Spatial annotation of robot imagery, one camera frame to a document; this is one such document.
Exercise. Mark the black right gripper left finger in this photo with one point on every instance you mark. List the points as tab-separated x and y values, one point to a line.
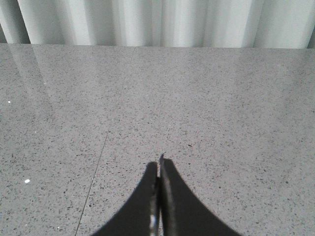
139	214

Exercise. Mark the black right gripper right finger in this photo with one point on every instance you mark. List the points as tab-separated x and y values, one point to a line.
183	214

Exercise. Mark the pale green curtain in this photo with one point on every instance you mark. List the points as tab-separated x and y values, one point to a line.
166	23

